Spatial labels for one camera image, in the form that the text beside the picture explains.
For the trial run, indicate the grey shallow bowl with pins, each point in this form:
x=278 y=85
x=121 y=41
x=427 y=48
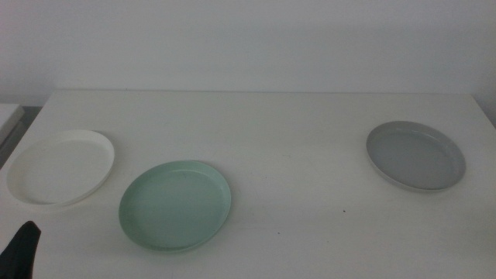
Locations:
x=416 y=159

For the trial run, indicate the pale green shallow bowl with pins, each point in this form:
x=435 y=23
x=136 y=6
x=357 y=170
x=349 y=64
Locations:
x=174 y=207

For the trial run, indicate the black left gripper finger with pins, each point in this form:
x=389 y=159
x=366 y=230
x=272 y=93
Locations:
x=19 y=252

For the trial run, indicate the white shallow bowl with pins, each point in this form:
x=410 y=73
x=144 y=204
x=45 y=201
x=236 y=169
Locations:
x=58 y=170

